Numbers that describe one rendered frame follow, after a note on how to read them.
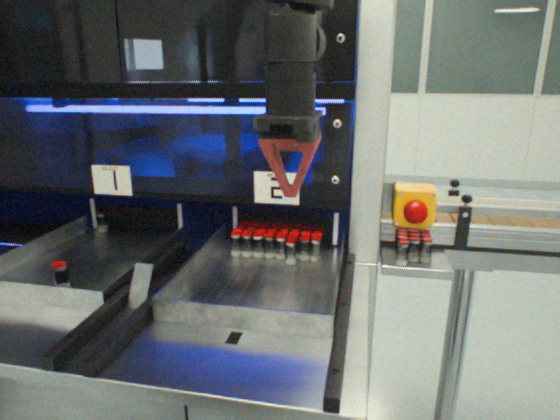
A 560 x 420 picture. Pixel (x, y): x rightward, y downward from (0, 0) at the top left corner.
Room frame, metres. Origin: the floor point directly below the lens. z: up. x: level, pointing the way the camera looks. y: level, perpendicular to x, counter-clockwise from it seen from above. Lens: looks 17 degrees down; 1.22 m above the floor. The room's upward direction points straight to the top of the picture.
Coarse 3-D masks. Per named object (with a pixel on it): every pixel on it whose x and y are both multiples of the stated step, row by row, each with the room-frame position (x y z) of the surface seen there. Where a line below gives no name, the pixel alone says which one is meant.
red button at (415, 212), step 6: (408, 204) 0.72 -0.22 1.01; (414, 204) 0.71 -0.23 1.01; (420, 204) 0.71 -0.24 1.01; (408, 210) 0.71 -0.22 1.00; (414, 210) 0.71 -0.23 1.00; (420, 210) 0.71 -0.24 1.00; (426, 210) 0.71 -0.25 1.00; (408, 216) 0.71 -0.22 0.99; (414, 216) 0.71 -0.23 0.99; (420, 216) 0.71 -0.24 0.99; (426, 216) 0.71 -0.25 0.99; (414, 222) 0.71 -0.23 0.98; (420, 222) 0.71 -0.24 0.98
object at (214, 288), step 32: (192, 256) 0.72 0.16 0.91; (224, 256) 0.79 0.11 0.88; (192, 288) 0.66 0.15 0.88; (224, 288) 0.66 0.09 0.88; (256, 288) 0.66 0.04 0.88; (288, 288) 0.66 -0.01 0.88; (320, 288) 0.66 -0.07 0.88; (160, 320) 0.56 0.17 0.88; (192, 320) 0.55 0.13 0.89; (224, 320) 0.54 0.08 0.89; (256, 320) 0.53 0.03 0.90; (288, 320) 0.52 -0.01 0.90; (320, 320) 0.52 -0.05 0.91
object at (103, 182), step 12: (96, 168) 0.87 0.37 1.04; (108, 168) 0.86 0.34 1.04; (120, 168) 0.86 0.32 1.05; (96, 180) 0.87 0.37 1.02; (108, 180) 0.86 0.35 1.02; (120, 180) 0.86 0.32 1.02; (96, 192) 0.87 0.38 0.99; (108, 192) 0.86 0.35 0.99; (120, 192) 0.86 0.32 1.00; (132, 192) 0.85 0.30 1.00
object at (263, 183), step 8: (256, 176) 0.80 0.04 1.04; (264, 176) 0.80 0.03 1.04; (272, 176) 0.79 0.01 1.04; (288, 176) 0.79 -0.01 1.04; (256, 184) 0.80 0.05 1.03; (264, 184) 0.80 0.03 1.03; (272, 184) 0.79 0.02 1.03; (256, 192) 0.80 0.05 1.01; (264, 192) 0.80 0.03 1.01; (280, 192) 0.79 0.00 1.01; (256, 200) 0.80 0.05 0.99; (264, 200) 0.80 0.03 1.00; (272, 200) 0.79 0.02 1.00; (280, 200) 0.79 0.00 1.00; (288, 200) 0.79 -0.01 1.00; (296, 200) 0.79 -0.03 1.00
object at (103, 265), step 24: (48, 240) 0.83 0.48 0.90; (72, 240) 0.88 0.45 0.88; (96, 240) 0.88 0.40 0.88; (120, 240) 0.88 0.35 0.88; (144, 240) 0.88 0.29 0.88; (168, 240) 0.80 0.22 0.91; (0, 264) 0.71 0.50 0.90; (24, 264) 0.75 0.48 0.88; (48, 264) 0.75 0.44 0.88; (72, 264) 0.75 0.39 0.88; (96, 264) 0.75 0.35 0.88; (120, 264) 0.75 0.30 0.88; (0, 288) 0.62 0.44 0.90; (24, 288) 0.61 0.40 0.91; (48, 288) 0.60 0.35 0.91; (72, 288) 0.59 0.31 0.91; (96, 288) 0.66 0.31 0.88; (120, 288) 0.63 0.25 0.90
